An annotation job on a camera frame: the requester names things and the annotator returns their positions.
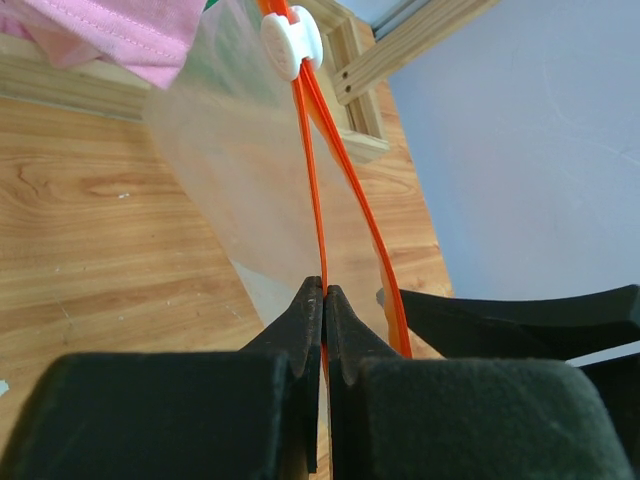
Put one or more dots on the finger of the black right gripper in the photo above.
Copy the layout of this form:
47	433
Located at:
559	329

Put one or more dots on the clear zip top bag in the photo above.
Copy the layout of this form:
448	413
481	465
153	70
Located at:
251	140

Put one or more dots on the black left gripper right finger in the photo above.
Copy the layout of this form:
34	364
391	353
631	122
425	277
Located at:
472	418

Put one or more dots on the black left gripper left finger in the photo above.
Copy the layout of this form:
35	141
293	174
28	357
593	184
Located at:
245	414

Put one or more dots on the wooden clothes rack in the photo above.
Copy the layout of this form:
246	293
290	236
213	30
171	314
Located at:
355	64

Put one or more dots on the pink shirt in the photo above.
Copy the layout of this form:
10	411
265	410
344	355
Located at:
150	39

